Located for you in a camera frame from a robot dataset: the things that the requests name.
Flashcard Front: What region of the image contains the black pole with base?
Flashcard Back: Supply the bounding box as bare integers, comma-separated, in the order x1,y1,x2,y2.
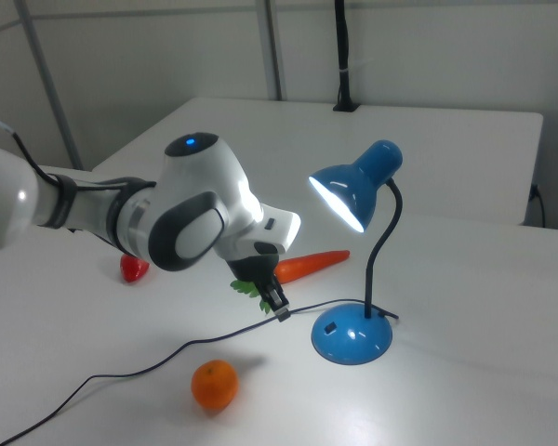
332,0,362,113

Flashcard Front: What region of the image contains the blue desk lamp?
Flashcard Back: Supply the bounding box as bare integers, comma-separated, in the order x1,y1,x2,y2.
308,138,405,365

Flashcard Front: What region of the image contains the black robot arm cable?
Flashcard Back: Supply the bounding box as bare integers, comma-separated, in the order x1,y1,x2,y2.
0,113,157,196

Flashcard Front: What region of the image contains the orange toy mandarin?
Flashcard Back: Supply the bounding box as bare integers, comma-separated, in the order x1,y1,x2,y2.
191,359,239,411

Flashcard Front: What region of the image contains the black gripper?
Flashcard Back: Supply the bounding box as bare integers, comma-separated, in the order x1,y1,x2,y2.
226,253,292,323

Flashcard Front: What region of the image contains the black wall cable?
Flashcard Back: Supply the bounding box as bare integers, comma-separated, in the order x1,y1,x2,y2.
529,183,548,229

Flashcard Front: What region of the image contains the white background table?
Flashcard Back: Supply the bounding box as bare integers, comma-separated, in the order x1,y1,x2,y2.
91,96,544,227

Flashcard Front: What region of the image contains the orange toy carrot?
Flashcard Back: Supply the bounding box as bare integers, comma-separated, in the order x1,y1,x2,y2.
230,249,352,314

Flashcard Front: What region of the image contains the grey metal frame post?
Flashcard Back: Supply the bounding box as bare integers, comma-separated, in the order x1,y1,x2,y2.
12,0,86,172
256,0,286,101

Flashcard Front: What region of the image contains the red toy strawberry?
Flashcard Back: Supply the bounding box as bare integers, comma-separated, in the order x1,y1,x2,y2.
119,254,152,284

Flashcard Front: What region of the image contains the dark lamp power cord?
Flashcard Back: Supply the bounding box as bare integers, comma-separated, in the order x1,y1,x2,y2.
0,299,400,446

